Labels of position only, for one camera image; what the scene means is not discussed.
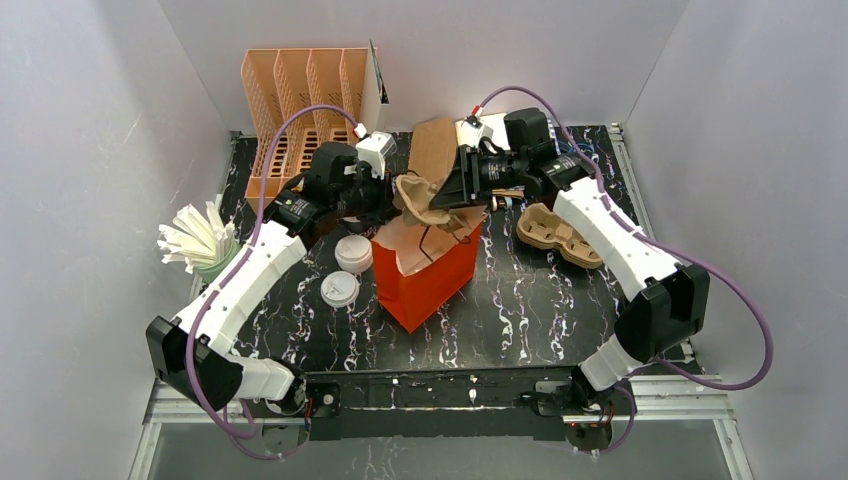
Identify orange paper bag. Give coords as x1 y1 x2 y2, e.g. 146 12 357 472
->
372 207 486 333

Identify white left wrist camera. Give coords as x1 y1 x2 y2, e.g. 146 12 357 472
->
355 131 397 180

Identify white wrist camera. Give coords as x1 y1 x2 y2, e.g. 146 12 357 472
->
455 114 503 147
355 131 397 180

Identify white lid stack upper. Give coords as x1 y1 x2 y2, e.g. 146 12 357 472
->
334 235 373 274

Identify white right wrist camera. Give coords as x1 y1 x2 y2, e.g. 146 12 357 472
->
455 114 503 147

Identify pink desk organizer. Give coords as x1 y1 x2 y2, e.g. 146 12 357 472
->
241 45 389 208

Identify white wrapped straws bundle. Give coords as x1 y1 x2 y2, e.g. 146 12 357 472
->
156 200 239 274

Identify green paper cup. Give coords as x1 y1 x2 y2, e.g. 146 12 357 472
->
193 243 241 284

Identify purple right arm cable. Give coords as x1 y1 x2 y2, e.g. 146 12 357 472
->
473 86 775 458

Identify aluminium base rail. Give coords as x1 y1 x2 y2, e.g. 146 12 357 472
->
144 371 735 423

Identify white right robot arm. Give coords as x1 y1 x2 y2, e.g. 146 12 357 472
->
430 107 710 405

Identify cream paper bag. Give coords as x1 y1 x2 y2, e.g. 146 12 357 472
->
454 113 509 150

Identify single brown pulp cup carrier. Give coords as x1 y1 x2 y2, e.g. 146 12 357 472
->
393 174 471 233

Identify blue rubber bands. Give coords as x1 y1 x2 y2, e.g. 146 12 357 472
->
559 140 599 162

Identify blue checkered paper bag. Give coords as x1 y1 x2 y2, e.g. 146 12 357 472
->
548 119 575 156

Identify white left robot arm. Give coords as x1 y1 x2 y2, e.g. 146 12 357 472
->
146 132 396 413

